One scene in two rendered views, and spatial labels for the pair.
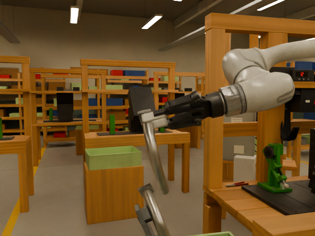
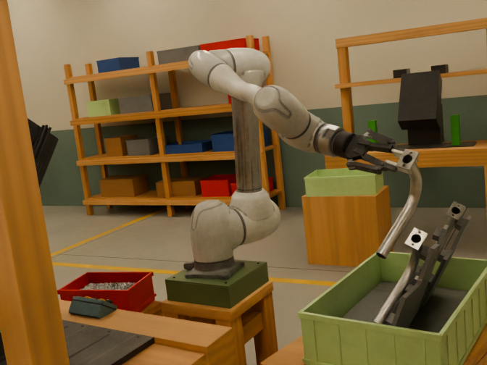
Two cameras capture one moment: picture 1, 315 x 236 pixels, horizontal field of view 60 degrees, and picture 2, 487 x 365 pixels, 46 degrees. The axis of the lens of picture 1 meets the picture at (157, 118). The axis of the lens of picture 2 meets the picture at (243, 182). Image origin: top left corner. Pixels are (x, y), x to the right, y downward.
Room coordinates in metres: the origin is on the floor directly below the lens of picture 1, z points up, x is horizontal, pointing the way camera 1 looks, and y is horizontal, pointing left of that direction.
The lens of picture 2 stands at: (2.12, 0.81, 1.63)
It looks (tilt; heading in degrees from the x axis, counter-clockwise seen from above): 10 degrees down; 227
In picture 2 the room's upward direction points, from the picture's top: 6 degrees counter-clockwise
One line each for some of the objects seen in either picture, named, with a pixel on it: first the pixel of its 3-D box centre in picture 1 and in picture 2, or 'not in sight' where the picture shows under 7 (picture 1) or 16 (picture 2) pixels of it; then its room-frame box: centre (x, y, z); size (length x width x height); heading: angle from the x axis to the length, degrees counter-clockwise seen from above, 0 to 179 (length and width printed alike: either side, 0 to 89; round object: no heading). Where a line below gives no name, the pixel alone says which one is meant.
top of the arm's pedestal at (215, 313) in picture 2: not in sight; (218, 296); (0.78, -0.85, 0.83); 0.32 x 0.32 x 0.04; 15
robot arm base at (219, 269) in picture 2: not in sight; (209, 263); (0.79, -0.87, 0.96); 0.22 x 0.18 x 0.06; 115
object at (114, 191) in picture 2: not in sight; (169, 133); (-2.45, -5.51, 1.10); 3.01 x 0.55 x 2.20; 108
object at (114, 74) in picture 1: (97, 106); not in sight; (8.06, 1.76, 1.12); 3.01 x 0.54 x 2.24; 108
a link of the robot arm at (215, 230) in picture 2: not in sight; (212, 229); (0.77, -0.85, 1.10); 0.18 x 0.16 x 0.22; 173
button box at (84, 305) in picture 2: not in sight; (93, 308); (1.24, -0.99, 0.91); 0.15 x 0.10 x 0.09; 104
